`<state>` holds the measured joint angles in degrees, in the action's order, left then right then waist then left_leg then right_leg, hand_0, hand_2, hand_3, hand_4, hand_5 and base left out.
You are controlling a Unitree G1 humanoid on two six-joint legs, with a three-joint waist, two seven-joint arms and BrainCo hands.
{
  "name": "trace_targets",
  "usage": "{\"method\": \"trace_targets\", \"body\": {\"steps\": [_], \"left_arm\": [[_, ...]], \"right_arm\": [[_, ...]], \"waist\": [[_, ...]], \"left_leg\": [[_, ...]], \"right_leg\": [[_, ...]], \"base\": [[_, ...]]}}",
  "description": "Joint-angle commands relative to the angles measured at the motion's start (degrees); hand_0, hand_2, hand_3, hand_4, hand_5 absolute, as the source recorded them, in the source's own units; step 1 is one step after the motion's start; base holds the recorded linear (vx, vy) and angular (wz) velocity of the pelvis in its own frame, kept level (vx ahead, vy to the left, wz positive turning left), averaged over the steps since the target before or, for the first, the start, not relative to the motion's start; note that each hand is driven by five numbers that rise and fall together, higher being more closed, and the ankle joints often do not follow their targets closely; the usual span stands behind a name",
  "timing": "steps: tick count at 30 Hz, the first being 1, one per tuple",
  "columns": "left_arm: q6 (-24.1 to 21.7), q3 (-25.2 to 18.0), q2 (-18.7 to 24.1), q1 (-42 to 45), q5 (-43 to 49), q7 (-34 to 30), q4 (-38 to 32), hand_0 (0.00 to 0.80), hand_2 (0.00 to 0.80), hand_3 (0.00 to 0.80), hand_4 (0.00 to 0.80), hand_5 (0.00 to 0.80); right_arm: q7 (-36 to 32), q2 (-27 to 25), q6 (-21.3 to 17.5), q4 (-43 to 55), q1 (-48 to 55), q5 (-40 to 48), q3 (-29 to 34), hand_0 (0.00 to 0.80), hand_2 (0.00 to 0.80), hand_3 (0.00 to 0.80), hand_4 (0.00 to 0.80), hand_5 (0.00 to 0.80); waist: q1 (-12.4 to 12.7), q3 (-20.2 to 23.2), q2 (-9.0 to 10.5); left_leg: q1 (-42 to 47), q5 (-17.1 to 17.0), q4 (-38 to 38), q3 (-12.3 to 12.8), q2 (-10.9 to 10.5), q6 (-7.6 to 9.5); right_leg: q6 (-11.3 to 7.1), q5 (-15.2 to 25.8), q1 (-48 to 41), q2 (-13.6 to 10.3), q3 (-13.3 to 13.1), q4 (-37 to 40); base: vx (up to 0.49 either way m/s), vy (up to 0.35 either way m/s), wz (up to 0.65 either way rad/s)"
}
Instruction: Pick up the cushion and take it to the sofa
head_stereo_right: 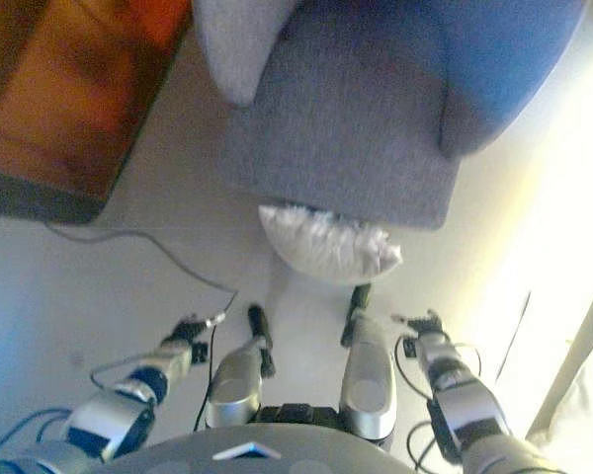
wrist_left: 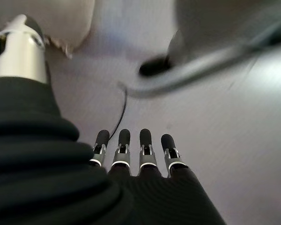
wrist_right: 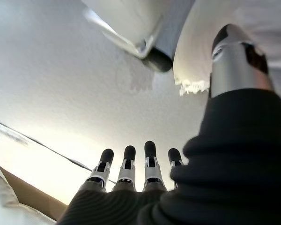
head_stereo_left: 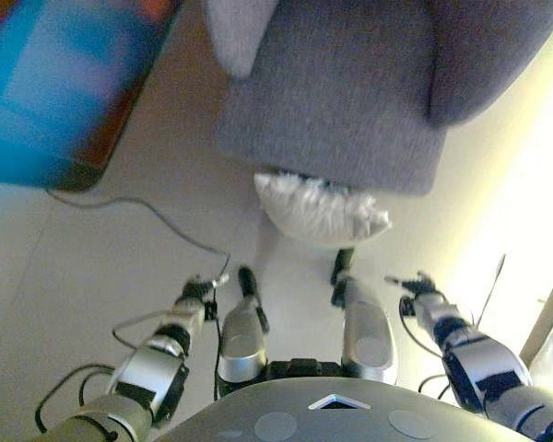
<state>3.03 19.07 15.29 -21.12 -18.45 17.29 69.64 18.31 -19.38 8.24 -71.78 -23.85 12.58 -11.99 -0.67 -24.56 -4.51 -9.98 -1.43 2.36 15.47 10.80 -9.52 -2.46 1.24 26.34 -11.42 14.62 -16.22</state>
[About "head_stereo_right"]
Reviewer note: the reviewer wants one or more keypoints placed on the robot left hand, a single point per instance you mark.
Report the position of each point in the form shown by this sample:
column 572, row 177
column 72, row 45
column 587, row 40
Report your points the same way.
column 190, row 330

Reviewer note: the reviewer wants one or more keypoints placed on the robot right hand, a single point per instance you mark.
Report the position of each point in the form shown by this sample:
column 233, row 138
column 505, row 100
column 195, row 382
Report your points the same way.
column 425, row 323

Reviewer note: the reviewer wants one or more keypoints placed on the white fringed cushion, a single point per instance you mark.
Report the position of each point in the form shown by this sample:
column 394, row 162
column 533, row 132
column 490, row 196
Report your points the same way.
column 326, row 247

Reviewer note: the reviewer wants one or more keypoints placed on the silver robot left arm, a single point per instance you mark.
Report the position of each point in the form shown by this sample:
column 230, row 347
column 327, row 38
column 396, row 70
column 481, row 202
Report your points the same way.
column 123, row 400

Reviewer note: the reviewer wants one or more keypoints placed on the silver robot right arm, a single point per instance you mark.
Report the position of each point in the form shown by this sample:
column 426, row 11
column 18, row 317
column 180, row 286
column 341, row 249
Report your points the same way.
column 464, row 395

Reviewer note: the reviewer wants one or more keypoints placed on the silver robot left leg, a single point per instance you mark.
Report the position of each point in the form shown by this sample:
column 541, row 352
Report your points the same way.
column 239, row 375

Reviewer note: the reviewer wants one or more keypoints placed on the silver robot leg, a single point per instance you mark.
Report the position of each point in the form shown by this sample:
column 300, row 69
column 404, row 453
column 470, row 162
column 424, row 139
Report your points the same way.
column 368, row 375
column 239, row 375

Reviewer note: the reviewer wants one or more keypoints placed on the silver robot right leg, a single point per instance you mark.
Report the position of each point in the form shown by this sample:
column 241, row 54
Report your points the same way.
column 368, row 375

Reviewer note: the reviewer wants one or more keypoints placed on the grey robot torso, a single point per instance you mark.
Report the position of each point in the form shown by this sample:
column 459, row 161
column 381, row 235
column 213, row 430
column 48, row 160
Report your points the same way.
column 277, row 449

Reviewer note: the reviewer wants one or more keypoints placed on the grey fabric tub armchair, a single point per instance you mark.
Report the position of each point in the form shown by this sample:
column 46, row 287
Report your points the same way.
column 356, row 113

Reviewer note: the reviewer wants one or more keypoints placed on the glossy brown wardrobe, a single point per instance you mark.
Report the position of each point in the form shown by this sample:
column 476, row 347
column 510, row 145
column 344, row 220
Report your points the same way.
column 64, row 99

